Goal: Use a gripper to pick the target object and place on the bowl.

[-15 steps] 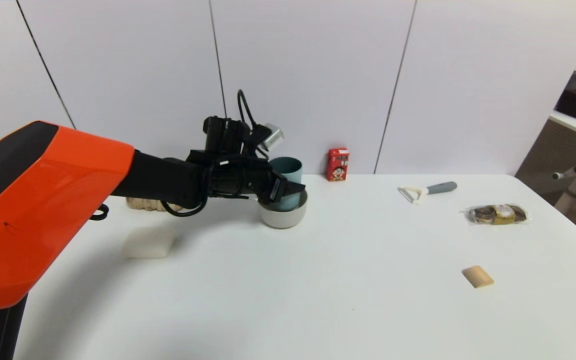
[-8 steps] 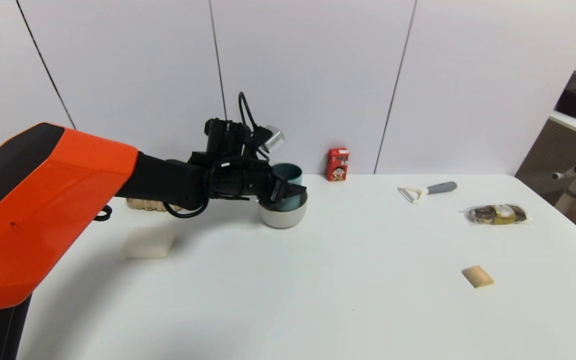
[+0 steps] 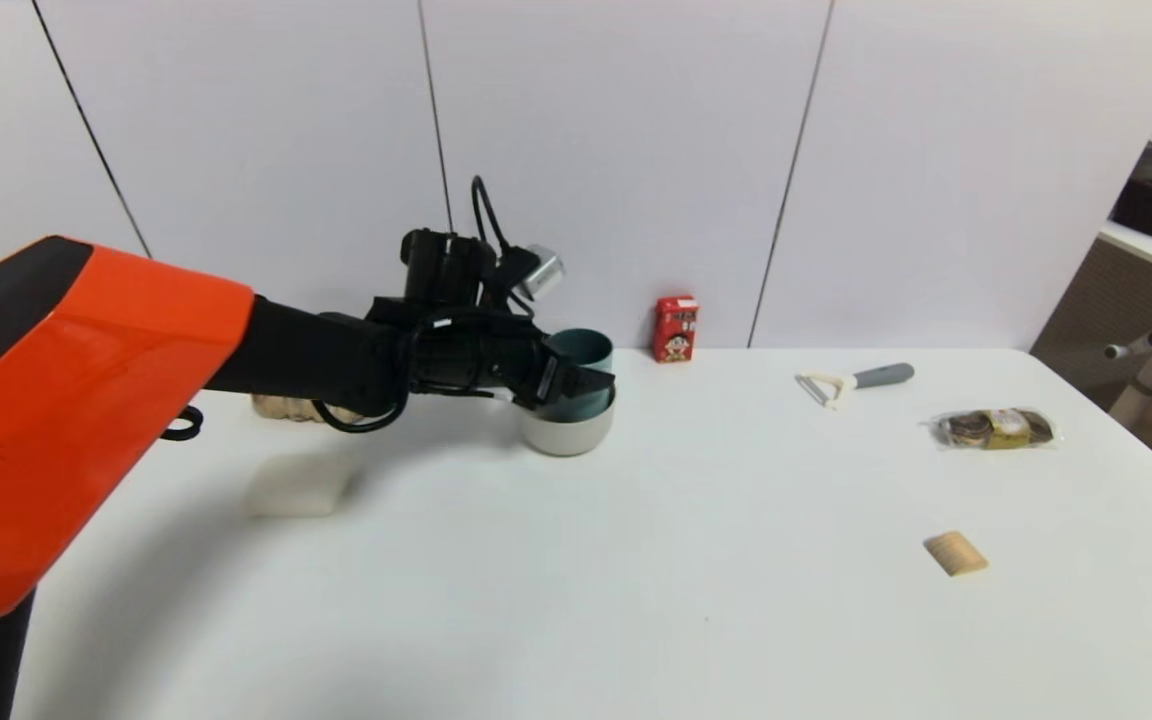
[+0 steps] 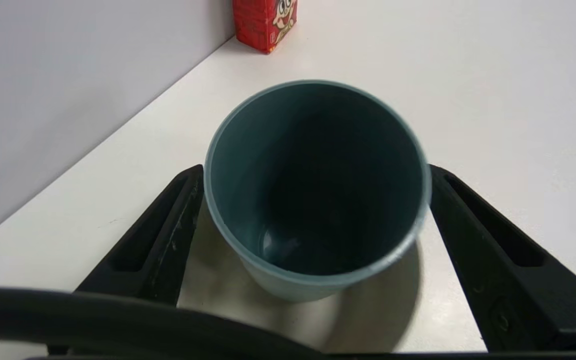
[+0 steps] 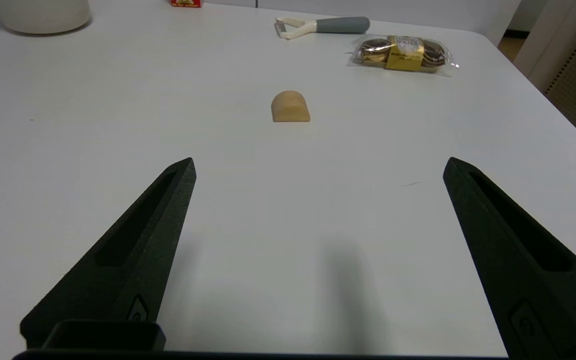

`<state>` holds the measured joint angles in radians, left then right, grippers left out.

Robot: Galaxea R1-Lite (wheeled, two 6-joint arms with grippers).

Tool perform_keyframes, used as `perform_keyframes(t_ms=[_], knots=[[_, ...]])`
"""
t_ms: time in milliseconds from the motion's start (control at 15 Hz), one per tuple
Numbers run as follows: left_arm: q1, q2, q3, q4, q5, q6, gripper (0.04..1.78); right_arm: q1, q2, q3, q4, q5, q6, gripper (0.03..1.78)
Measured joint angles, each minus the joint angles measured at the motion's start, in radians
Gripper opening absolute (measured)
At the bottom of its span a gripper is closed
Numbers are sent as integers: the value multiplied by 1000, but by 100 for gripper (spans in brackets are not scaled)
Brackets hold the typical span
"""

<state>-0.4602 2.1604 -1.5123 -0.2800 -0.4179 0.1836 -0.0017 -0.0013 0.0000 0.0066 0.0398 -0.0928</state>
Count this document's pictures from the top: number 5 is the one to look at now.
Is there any wrapped chocolate pack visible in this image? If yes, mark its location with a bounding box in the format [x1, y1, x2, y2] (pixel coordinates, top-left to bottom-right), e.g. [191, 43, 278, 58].
[348, 34, 460, 77]

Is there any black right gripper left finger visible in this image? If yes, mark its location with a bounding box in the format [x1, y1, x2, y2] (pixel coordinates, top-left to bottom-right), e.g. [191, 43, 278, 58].
[19, 157, 198, 350]

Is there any white desk with perforated panel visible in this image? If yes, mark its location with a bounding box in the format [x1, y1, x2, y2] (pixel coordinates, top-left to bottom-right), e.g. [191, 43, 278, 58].
[513, 0, 576, 157]

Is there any grey-handled white peeler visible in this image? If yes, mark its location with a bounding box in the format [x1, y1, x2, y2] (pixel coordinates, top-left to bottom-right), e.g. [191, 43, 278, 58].
[275, 16, 371, 40]

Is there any half-round wooden block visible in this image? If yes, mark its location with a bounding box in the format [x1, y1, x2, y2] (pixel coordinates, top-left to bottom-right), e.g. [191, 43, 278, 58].
[271, 90, 312, 123]

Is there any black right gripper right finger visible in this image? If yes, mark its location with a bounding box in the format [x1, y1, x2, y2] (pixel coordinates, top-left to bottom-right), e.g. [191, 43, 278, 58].
[442, 156, 576, 360]

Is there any beige round bowl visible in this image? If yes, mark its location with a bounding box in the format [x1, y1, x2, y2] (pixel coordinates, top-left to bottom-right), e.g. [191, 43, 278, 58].
[0, 0, 92, 35]

